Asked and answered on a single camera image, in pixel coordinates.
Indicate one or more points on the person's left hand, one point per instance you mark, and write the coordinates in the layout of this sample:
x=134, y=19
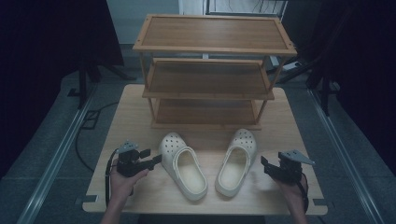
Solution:
x=122, y=186

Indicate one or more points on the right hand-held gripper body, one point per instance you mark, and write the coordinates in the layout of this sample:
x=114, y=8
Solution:
x=289, y=169

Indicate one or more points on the black floor stand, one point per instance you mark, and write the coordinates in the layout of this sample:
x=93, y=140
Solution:
x=82, y=84
x=325, y=93

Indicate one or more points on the metal floor rail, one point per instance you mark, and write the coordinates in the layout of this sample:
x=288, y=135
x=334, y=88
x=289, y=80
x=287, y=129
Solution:
x=345, y=155
x=53, y=165

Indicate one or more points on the three-tier wooden shoe rack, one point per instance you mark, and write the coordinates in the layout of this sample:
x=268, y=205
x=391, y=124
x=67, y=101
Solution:
x=214, y=34

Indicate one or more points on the dark curtain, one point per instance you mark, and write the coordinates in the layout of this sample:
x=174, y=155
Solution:
x=37, y=46
x=361, y=62

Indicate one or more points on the white power strip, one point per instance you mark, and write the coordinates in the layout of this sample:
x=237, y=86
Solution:
x=292, y=65

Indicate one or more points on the white perforated clog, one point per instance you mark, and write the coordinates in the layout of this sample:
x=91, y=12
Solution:
x=235, y=163
x=183, y=166

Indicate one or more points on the person's right hand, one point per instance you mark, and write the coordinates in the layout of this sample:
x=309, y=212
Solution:
x=295, y=193

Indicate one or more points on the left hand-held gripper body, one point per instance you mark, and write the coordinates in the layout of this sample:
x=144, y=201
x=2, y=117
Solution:
x=128, y=161

